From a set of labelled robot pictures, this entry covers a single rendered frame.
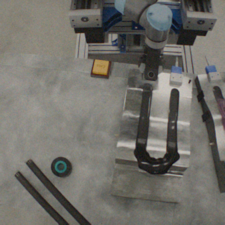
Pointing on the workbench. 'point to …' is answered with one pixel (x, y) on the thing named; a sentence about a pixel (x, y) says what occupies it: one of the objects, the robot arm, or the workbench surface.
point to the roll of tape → (59, 165)
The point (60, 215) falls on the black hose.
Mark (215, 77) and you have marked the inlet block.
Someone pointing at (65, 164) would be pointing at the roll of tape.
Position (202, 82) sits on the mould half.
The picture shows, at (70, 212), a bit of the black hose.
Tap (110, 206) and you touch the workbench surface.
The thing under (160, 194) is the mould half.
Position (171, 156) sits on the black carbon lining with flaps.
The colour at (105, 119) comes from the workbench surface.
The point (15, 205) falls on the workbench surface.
